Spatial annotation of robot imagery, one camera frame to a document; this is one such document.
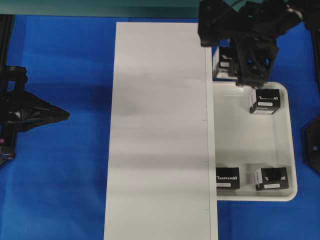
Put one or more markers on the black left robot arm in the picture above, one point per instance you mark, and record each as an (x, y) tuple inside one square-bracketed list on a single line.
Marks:
[(8, 135)]

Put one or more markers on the teal panel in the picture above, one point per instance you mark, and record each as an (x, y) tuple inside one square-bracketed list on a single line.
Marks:
[(103, 8)]

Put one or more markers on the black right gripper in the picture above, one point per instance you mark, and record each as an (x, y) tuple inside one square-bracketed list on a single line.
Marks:
[(264, 21)]

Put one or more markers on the black white box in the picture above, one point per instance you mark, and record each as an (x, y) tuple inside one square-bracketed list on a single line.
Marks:
[(221, 61), (264, 101), (228, 178), (271, 179)]

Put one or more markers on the blue table mat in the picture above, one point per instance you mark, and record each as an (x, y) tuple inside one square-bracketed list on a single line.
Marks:
[(55, 188)]

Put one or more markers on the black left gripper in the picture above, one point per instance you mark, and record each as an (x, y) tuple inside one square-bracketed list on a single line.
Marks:
[(22, 109)]

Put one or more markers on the white plastic tray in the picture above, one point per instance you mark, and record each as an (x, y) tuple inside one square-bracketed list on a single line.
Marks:
[(252, 141)]

